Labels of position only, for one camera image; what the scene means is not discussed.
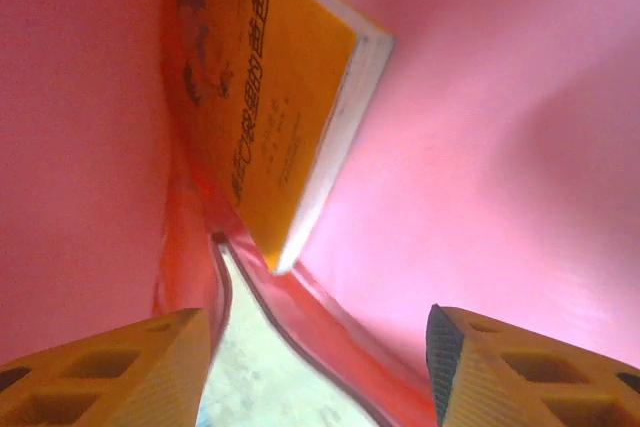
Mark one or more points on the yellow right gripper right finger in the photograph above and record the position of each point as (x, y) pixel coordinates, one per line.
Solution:
(525, 382)

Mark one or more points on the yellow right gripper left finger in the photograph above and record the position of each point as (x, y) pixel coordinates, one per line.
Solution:
(100, 377)

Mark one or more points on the pink backpack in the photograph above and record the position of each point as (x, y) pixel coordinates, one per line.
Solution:
(500, 147)

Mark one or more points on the yellow book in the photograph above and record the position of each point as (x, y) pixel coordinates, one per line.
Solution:
(260, 97)

